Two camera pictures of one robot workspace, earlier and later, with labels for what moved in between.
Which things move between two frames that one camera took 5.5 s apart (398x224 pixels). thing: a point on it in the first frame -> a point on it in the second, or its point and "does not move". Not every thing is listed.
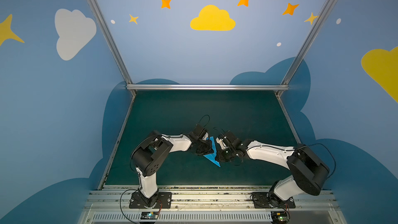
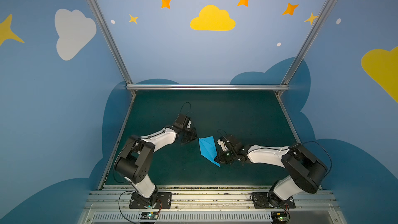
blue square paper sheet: (211, 157) does not move
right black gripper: (224, 150) does not move
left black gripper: (203, 144) -> (188, 133)
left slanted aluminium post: (105, 29) does not move
